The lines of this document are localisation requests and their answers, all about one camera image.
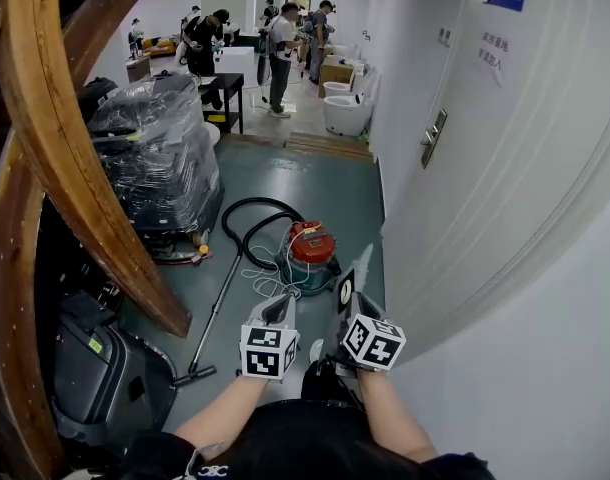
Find metal vacuum wand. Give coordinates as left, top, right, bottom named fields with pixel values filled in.
left=170, top=247, right=246, bottom=389

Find black vacuum hose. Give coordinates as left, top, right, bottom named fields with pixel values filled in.
left=221, top=196, right=306, bottom=272

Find white cabinet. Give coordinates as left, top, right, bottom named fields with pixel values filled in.
left=215, top=45, right=256, bottom=87

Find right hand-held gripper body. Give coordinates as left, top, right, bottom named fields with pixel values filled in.
left=332, top=312, right=407, bottom=377

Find grey upright appliance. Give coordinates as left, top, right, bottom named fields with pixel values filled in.
left=254, top=32, right=274, bottom=104

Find black table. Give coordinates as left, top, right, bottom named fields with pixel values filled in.
left=198, top=72, right=245, bottom=135

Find person's right forearm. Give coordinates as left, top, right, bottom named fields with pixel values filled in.
left=357, top=370, right=439, bottom=462

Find person's left forearm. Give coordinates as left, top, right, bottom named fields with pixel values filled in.
left=174, top=375, right=271, bottom=447

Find white door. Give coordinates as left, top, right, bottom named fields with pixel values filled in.
left=379, top=0, right=610, bottom=364

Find cardboard box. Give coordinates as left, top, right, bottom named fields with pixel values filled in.
left=318, top=55, right=356, bottom=99

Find wooden step boards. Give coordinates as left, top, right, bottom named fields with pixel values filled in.
left=219, top=130, right=375, bottom=163

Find white toilet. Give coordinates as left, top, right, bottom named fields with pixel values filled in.
left=322, top=80, right=357, bottom=100
left=322, top=70, right=381, bottom=138
left=329, top=42, right=361, bottom=68

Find plastic-wrapped floor machine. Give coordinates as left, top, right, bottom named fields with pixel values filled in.
left=84, top=73, right=225, bottom=268

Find dark grey floor scrubber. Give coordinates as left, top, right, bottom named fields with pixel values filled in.
left=52, top=292, right=179, bottom=442

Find person's black shirt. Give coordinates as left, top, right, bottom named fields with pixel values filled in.
left=119, top=397, right=496, bottom=480

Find white power cable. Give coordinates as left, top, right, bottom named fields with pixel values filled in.
left=240, top=227, right=326, bottom=302

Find brown wooden cabinet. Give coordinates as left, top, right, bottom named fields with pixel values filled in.
left=126, top=55, right=152, bottom=84

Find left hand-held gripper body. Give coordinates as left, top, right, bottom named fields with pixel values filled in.
left=238, top=317, right=302, bottom=384

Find wooden curved staircase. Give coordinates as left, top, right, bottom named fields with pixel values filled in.
left=0, top=0, right=194, bottom=480

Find metal door handle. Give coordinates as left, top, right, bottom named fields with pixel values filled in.
left=419, top=109, right=449, bottom=170

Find paper door sign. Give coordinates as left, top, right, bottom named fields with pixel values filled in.
left=477, top=27, right=511, bottom=89

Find person's black trousers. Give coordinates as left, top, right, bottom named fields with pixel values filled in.
left=300, top=360, right=361, bottom=404

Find yellow couch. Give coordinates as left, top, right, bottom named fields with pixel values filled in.
left=144, top=37, right=179, bottom=59

